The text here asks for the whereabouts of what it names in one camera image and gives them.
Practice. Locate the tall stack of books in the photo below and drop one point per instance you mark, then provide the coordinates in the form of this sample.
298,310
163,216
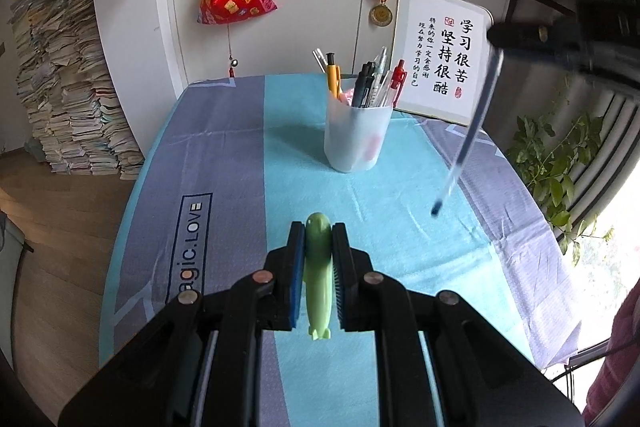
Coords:
68,93

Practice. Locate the red clicker pen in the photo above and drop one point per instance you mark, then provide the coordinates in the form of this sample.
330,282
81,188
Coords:
398,83

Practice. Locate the framed calligraphy sign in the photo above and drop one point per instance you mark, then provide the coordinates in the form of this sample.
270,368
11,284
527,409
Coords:
443,46

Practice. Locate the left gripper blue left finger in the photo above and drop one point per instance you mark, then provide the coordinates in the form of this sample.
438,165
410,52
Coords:
296,245

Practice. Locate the green potted plant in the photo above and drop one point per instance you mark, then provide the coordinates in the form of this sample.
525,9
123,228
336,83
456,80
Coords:
546,155

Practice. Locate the blue grey patterned tablecloth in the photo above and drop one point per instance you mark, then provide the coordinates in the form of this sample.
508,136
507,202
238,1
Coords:
238,161

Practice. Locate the white slim pen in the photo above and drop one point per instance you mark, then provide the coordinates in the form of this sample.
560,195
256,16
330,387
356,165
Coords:
320,59

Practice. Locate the clear gel pen white grip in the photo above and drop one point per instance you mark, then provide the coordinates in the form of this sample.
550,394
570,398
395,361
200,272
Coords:
379,75

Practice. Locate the orange black pen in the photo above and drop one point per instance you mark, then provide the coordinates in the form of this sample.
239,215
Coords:
333,75

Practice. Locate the translucent white pen cup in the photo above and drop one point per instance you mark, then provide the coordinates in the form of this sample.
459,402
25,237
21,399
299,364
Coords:
353,136

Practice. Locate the clear slim pen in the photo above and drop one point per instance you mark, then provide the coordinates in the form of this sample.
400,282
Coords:
383,91

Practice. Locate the green whale shaped highlighter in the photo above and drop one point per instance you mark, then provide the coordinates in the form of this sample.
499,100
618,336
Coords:
318,275

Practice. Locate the blue ink clear pen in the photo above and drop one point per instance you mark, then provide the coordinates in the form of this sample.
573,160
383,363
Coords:
457,166

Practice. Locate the person's right hand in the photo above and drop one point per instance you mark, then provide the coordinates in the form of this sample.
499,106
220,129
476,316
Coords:
616,366

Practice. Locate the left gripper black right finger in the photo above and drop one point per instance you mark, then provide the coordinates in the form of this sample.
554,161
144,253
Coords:
341,266

